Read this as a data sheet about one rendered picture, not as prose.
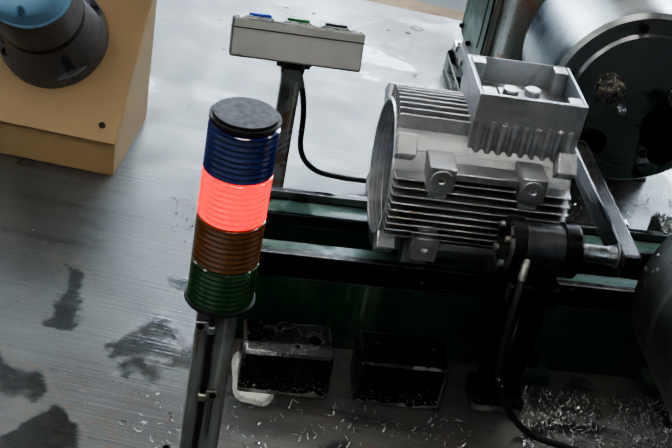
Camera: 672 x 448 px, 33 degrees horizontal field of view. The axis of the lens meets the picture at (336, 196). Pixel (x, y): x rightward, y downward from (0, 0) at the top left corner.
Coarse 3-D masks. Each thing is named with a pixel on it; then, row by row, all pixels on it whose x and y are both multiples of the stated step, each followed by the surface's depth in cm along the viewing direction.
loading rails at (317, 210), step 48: (288, 192) 140; (288, 240) 140; (336, 240) 141; (288, 288) 132; (336, 288) 132; (384, 288) 132; (432, 288) 133; (480, 288) 133; (576, 288) 134; (624, 288) 135; (240, 336) 135; (336, 336) 136; (432, 336) 136; (480, 336) 137; (576, 336) 137; (624, 336) 138; (528, 384) 137
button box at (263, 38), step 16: (240, 16) 147; (256, 16) 147; (240, 32) 146; (256, 32) 146; (272, 32) 146; (288, 32) 146; (304, 32) 147; (320, 32) 147; (336, 32) 147; (352, 32) 147; (240, 48) 146; (256, 48) 146; (272, 48) 146; (288, 48) 147; (304, 48) 147; (320, 48) 147; (336, 48) 147; (352, 48) 148; (304, 64) 147; (320, 64) 148; (336, 64) 148; (352, 64) 148
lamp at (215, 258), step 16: (208, 224) 97; (208, 240) 97; (224, 240) 97; (240, 240) 97; (256, 240) 98; (208, 256) 98; (224, 256) 98; (240, 256) 98; (256, 256) 99; (224, 272) 98; (240, 272) 99
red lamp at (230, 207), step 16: (208, 176) 95; (272, 176) 96; (208, 192) 95; (224, 192) 94; (240, 192) 94; (256, 192) 95; (208, 208) 96; (224, 208) 95; (240, 208) 95; (256, 208) 96; (224, 224) 96; (240, 224) 96; (256, 224) 97
